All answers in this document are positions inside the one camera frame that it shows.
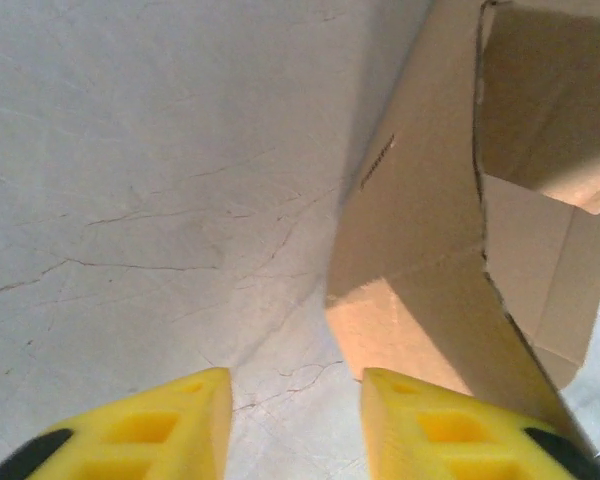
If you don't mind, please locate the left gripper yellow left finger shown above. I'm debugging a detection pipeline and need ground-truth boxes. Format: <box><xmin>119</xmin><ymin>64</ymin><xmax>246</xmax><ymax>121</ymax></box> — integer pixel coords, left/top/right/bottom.
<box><xmin>0</xmin><ymin>367</ymin><xmax>234</xmax><ymax>480</ymax></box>

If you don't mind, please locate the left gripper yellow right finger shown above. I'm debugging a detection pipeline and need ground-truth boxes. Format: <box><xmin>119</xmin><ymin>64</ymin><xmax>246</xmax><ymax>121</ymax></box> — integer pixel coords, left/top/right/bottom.
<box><xmin>362</xmin><ymin>367</ymin><xmax>600</xmax><ymax>480</ymax></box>

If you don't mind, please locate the brown cardboard box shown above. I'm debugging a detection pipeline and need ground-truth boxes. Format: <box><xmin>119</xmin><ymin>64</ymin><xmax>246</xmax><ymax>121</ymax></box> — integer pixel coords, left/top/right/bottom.
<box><xmin>324</xmin><ymin>0</ymin><xmax>600</xmax><ymax>454</ymax></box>

